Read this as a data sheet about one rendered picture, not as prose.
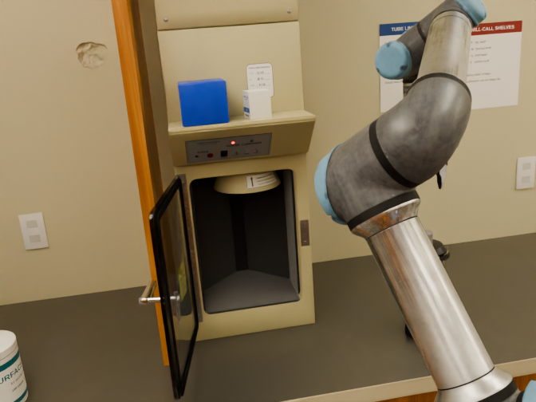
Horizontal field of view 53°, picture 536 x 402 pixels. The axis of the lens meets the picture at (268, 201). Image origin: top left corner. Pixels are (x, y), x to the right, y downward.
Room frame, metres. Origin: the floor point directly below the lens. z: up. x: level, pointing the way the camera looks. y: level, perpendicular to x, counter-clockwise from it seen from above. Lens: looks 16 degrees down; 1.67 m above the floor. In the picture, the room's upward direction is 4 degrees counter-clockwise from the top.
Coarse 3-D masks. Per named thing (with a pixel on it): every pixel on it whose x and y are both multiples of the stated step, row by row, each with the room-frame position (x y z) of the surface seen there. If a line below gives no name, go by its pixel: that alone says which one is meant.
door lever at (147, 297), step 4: (152, 280) 1.05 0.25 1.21; (148, 284) 1.03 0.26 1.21; (152, 284) 1.03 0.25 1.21; (156, 284) 1.05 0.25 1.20; (148, 288) 1.01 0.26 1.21; (152, 288) 1.02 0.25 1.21; (144, 292) 0.99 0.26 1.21; (148, 292) 0.99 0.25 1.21; (152, 292) 1.01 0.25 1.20; (144, 296) 0.98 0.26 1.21; (148, 296) 0.98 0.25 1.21; (140, 300) 0.97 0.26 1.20; (144, 300) 0.97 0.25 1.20; (148, 300) 0.97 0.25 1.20; (152, 300) 0.97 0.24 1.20; (156, 300) 0.97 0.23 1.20; (144, 304) 0.97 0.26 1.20
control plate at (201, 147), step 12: (192, 144) 1.17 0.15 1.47; (204, 144) 1.18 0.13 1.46; (216, 144) 1.19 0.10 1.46; (228, 144) 1.19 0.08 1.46; (240, 144) 1.20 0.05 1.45; (252, 144) 1.21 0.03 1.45; (264, 144) 1.22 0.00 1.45; (192, 156) 1.20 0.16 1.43; (204, 156) 1.21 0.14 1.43; (216, 156) 1.22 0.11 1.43; (228, 156) 1.23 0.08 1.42; (240, 156) 1.23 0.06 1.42
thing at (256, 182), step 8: (224, 176) 1.32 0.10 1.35; (232, 176) 1.31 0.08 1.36; (240, 176) 1.30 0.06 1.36; (248, 176) 1.30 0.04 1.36; (256, 176) 1.30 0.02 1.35; (264, 176) 1.31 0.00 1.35; (272, 176) 1.33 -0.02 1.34; (216, 184) 1.34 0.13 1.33; (224, 184) 1.31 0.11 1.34; (232, 184) 1.30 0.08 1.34; (240, 184) 1.29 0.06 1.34; (248, 184) 1.29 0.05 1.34; (256, 184) 1.30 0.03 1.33; (264, 184) 1.30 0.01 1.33; (272, 184) 1.32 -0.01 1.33; (224, 192) 1.30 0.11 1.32; (232, 192) 1.29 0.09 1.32; (240, 192) 1.29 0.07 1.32; (248, 192) 1.29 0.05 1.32
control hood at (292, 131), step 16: (272, 112) 1.28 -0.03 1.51; (288, 112) 1.26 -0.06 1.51; (304, 112) 1.23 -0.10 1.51; (176, 128) 1.14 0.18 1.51; (192, 128) 1.14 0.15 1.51; (208, 128) 1.15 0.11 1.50; (224, 128) 1.15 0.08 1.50; (240, 128) 1.16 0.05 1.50; (256, 128) 1.17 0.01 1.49; (272, 128) 1.18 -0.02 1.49; (288, 128) 1.19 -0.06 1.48; (304, 128) 1.20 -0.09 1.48; (176, 144) 1.16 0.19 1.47; (272, 144) 1.22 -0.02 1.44; (288, 144) 1.23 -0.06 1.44; (304, 144) 1.24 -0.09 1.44; (176, 160) 1.21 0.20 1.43; (224, 160) 1.24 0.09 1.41
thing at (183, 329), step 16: (176, 176) 1.21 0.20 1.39; (176, 192) 1.17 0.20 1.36; (176, 208) 1.15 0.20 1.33; (160, 224) 0.98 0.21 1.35; (176, 224) 1.13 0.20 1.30; (176, 240) 1.10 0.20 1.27; (176, 256) 1.08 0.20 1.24; (176, 272) 1.06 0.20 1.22; (160, 288) 0.93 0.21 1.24; (176, 288) 1.04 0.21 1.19; (192, 304) 1.19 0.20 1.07; (176, 320) 1.00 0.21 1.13; (192, 320) 1.17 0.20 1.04; (176, 336) 0.99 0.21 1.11; (192, 336) 1.15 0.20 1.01
